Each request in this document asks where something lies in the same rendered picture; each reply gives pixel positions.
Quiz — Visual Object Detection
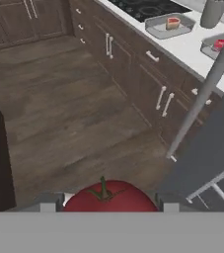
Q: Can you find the grey cylindrical pot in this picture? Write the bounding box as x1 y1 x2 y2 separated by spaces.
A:
199 0 224 30

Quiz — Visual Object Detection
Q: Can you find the red steak piece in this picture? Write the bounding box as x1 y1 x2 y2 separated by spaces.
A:
213 39 224 52
165 17 182 32

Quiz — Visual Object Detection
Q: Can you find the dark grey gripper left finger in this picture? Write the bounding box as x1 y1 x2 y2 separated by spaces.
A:
17 192 66 212

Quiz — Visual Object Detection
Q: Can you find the dark wood drawer front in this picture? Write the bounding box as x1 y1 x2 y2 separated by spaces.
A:
182 72 224 115
73 29 98 55
71 13 97 38
69 0 97 22
134 39 187 92

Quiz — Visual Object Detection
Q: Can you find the grey fridge door handle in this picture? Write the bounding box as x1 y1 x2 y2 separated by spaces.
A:
165 19 224 163

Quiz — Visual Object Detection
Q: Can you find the black hob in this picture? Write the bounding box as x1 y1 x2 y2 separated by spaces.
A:
108 0 193 24

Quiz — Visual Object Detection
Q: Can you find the dark wood cupboard door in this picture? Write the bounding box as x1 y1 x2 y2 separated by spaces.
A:
109 37 135 100
161 86 204 150
93 21 112 75
0 0 33 44
31 0 67 38
133 62 167 130

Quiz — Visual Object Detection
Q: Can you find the red tomato with green stem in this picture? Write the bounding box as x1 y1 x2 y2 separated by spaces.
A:
62 176 160 212

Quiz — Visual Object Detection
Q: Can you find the grey tupperware container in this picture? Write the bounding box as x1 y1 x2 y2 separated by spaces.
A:
199 31 224 62
144 12 197 41

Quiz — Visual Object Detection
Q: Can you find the white fridge door rack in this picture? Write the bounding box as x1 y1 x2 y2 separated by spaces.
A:
185 163 224 212

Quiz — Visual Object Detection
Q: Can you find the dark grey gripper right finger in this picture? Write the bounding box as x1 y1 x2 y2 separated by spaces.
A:
155 192 192 212

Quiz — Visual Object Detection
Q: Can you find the white cupboard handle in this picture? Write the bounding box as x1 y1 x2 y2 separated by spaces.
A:
161 92 176 119
155 85 168 112
29 0 38 20
22 0 33 20
108 36 114 60
105 32 111 56

